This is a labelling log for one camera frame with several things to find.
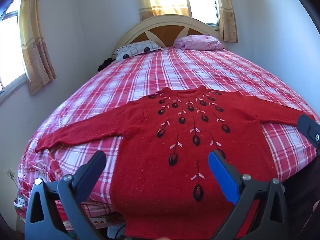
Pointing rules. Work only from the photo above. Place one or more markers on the cream wooden headboard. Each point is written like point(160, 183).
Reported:
point(165, 31)

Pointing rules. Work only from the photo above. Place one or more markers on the black cloth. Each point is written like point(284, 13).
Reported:
point(105, 65)

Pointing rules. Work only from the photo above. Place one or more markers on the red knit sweater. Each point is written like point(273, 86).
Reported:
point(162, 192)

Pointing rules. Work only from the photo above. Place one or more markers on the person's dark maroon clothing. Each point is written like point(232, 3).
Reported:
point(302, 200)

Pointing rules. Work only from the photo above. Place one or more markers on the window behind headboard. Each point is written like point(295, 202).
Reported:
point(202, 2)

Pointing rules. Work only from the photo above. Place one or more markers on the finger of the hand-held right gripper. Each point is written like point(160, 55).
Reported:
point(308, 127)

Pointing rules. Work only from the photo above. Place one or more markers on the pink pillow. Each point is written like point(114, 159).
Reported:
point(197, 42)

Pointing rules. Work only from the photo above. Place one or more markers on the beige floral curtain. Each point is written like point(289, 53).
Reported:
point(35, 55)
point(228, 17)
point(162, 5)

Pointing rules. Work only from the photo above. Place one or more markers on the side window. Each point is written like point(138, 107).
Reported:
point(10, 50)

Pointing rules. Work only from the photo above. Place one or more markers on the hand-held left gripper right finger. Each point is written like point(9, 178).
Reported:
point(222, 177)

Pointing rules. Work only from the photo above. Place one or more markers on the white wall outlet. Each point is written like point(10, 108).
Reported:
point(10, 173)

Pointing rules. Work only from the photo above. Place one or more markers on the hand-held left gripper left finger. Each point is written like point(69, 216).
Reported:
point(93, 167)

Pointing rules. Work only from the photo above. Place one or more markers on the red plaid bedsheet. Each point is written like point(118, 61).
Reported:
point(175, 70)

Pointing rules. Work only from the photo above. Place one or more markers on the white patterned pillow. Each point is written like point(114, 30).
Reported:
point(137, 48)

